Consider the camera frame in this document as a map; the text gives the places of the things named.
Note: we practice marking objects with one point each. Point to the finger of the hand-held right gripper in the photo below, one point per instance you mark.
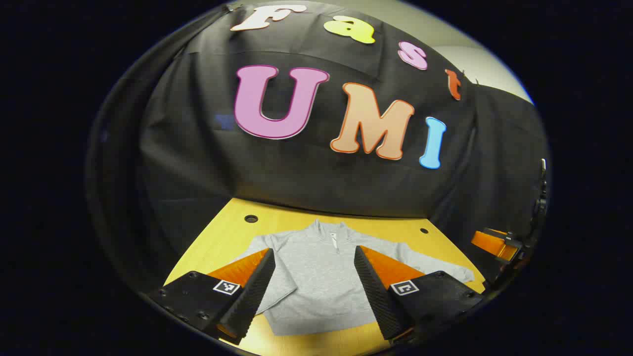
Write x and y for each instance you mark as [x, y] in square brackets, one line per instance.
[487, 242]

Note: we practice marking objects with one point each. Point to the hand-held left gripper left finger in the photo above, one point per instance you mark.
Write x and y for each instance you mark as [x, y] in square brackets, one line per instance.
[252, 296]

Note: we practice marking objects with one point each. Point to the grey zip-neck sweatshirt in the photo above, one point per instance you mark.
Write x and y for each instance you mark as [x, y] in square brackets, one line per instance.
[316, 277]

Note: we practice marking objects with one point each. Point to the black backdrop cloth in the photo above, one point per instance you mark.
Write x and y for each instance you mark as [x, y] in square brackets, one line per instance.
[306, 173]

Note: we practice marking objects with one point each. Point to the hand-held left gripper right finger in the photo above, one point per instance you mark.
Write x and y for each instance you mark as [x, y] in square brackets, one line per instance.
[376, 296]

